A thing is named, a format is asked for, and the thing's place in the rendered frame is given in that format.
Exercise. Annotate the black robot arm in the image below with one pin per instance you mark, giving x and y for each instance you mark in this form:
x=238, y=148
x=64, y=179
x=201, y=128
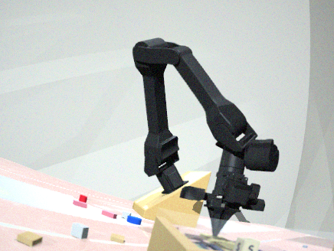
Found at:
x=225, y=121

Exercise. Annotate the blue flat block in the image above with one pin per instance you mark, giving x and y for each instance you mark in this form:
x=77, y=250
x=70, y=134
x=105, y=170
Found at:
x=134, y=220

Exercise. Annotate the pink flat bar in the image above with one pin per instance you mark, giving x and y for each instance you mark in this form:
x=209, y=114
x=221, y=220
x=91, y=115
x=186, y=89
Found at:
x=109, y=214
x=80, y=204

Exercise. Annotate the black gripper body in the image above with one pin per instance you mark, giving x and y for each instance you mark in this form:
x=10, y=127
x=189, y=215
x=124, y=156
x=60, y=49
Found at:
x=194, y=193

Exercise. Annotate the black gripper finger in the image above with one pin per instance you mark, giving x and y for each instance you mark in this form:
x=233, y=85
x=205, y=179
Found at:
x=227, y=213
x=214, y=212

